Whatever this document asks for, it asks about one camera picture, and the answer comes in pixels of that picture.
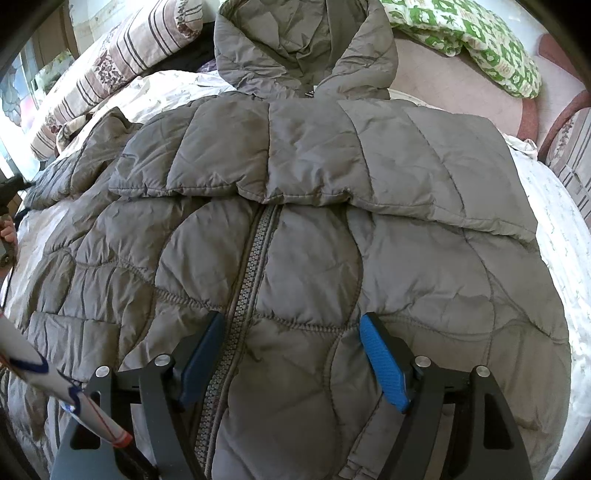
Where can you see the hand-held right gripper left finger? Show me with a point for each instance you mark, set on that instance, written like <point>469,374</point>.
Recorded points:
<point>203,360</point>

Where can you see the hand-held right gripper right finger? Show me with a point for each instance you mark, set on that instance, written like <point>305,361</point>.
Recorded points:
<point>383,364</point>

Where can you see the grey quilted hooded jacket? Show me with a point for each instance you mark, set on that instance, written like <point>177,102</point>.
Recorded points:
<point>300,258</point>

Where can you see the person's left hand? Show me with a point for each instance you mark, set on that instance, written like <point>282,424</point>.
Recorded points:
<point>8,232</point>

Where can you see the window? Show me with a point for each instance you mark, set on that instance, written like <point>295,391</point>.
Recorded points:
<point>18,92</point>

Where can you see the striped beige pillow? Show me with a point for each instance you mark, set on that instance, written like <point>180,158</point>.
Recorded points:
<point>106,69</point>

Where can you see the white printed duvet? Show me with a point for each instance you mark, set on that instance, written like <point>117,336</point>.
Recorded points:
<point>554,240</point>

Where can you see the dark cloth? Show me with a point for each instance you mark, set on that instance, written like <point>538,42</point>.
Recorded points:
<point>194,57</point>

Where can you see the floral striped cushion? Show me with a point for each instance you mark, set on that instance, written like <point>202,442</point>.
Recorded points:
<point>572,157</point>

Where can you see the pink mat with red border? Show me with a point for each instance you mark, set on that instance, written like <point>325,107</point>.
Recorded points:
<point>461,92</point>

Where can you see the green and white patterned blanket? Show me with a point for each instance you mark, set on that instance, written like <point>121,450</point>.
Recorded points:
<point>485,46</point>

